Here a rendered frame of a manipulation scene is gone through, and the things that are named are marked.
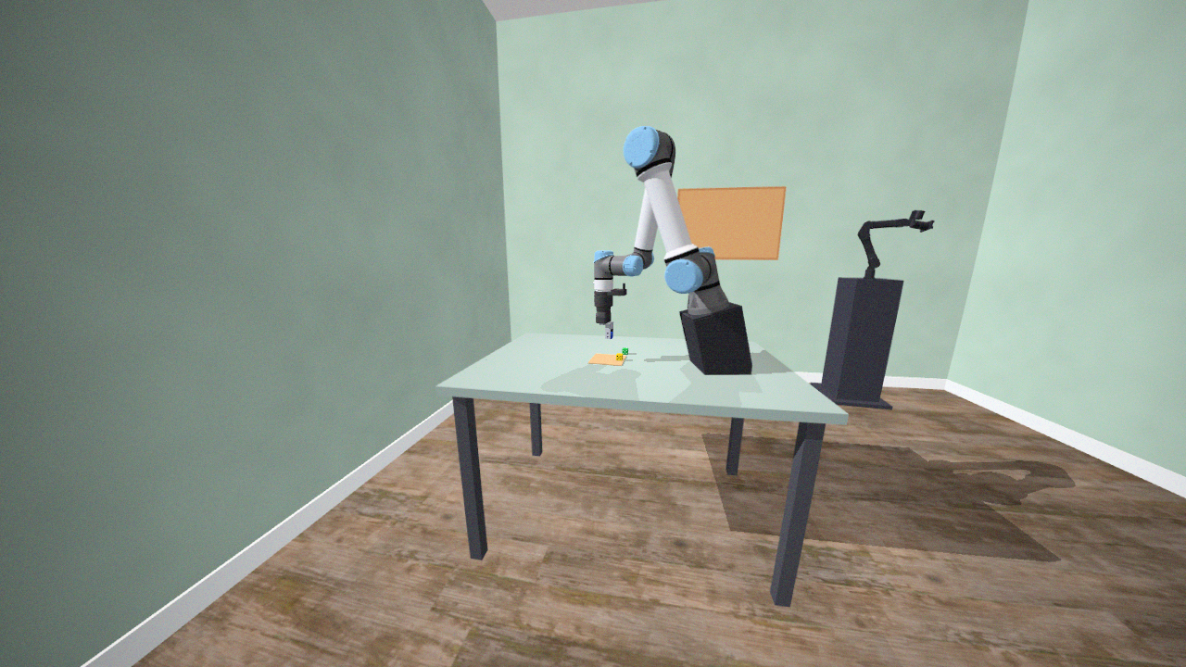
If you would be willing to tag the tan flat mat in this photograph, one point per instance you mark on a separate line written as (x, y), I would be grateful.
(606, 359)

